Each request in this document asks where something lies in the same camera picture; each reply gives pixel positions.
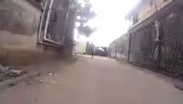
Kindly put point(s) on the brown dirt road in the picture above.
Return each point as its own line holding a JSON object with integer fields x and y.
{"x": 108, "y": 90}

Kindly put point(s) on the dark vehicle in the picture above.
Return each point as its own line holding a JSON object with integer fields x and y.
{"x": 101, "y": 51}

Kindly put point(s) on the beige building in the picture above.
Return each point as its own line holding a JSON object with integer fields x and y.
{"x": 145, "y": 7}

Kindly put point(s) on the tree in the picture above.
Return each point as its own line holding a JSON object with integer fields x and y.
{"x": 85, "y": 17}

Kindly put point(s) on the weathered grey concrete building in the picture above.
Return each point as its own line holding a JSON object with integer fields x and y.
{"x": 16, "y": 18}

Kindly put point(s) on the dark wall with metal fence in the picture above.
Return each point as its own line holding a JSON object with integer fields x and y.
{"x": 167, "y": 47}

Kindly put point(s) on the person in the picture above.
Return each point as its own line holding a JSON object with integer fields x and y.
{"x": 93, "y": 51}

